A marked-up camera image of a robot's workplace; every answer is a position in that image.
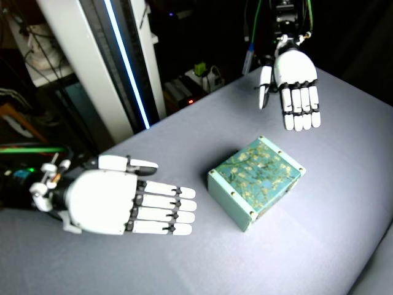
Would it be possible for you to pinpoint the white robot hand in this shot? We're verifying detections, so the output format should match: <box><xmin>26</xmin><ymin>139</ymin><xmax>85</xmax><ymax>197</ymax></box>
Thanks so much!
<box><xmin>61</xmin><ymin>154</ymin><xmax>197</xmax><ymax>237</ymax></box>
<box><xmin>257</xmin><ymin>48</ymin><xmax>322</xmax><ymax>132</ymax></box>

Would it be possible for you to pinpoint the teal floral hinged box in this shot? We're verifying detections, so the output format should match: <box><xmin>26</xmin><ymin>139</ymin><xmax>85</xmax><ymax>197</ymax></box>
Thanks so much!
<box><xmin>207</xmin><ymin>136</ymin><xmax>307</xmax><ymax>233</ymax></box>

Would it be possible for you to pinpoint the white power strip, green plug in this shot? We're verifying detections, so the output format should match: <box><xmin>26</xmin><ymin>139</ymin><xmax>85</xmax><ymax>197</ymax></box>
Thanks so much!
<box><xmin>185</xmin><ymin>61</ymin><xmax>227</xmax><ymax>93</ymax></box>

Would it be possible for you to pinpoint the wooden chair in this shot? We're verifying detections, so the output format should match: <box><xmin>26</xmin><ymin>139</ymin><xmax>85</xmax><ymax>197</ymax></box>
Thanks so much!
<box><xmin>0</xmin><ymin>103</ymin><xmax>49</xmax><ymax>144</ymax></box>

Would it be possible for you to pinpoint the black device with red light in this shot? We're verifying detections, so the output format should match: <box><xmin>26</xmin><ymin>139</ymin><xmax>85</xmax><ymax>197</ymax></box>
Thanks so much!
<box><xmin>163</xmin><ymin>76</ymin><xmax>199</xmax><ymax>112</ymax></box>

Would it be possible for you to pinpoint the white column with blue light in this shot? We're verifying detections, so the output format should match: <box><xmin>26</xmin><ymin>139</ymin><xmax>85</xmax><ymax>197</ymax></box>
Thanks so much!
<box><xmin>36</xmin><ymin>0</ymin><xmax>166</xmax><ymax>145</ymax></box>

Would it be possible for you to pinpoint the grey table cloth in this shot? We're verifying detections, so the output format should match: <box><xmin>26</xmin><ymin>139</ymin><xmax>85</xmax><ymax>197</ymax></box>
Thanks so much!
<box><xmin>0</xmin><ymin>66</ymin><xmax>393</xmax><ymax>295</ymax></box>

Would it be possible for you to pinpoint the green cable with blue plug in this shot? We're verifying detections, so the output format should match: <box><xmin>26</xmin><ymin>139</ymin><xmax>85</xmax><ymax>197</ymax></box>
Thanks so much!
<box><xmin>242</xmin><ymin>0</ymin><xmax>263</xmax><ymax>75</ymax></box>

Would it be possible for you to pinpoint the white shelf with cables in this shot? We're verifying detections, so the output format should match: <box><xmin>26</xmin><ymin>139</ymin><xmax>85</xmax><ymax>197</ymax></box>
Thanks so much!
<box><xmin>6</xmin><ymin>0</ymin><xmax>76</xmax><ymax>89</ymax></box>

